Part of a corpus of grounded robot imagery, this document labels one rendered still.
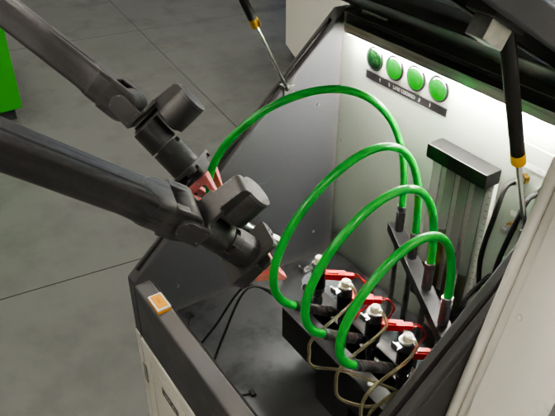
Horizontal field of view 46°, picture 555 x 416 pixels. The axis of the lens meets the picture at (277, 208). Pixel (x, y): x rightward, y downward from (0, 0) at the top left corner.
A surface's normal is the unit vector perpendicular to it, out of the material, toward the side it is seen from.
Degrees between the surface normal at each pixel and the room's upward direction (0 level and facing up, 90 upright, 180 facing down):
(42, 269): 0
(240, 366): 0
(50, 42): 65
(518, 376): 76
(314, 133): 90
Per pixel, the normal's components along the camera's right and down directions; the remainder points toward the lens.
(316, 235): 0.55, 0.47
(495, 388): -0.81, 0.11
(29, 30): -0.07, 0.15
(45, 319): 0.00, -0.83
